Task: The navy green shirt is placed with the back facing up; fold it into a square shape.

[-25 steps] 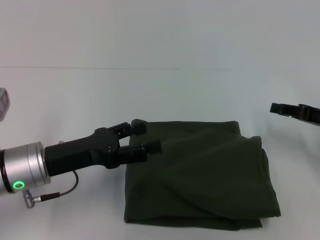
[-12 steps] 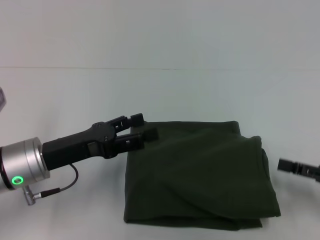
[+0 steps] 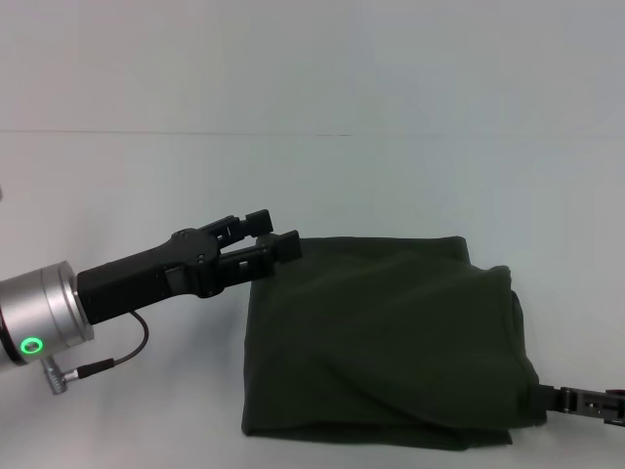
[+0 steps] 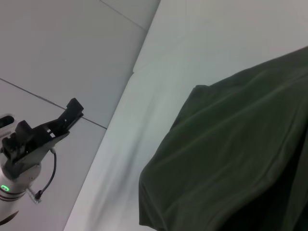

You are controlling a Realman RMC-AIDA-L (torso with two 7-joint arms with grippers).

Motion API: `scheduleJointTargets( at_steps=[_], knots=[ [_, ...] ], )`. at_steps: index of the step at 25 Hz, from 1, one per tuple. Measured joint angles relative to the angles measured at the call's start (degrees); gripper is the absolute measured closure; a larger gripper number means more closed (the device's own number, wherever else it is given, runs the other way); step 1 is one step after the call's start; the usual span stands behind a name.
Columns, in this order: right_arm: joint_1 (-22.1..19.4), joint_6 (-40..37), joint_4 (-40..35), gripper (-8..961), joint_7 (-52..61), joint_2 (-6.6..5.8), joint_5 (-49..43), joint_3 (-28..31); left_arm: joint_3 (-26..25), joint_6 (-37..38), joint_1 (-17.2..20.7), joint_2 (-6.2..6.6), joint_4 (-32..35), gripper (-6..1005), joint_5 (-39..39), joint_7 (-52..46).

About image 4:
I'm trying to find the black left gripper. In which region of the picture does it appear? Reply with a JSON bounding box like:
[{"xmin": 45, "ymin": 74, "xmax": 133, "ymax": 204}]
[{"xmin": 1, "ymin": 97, "xmax": 85, "ymax": 179}]

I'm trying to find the dark green t-shirt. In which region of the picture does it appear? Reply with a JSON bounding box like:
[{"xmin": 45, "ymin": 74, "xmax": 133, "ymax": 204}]
[{"xmin": 138, "ymin": 45, "xmax": 308, "ymax": 231}]

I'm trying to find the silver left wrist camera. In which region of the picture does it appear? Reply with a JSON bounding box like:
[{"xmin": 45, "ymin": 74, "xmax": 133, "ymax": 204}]
[{"xmin": 0, "ymin": 115, "xmax": 16, "ymax": 139}]

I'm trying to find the dark left arm cable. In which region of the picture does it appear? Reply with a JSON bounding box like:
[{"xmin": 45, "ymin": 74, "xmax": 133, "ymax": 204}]
[{"xmin": 35, "ymin": 149, "xmax": 58, "ymax": 196}]

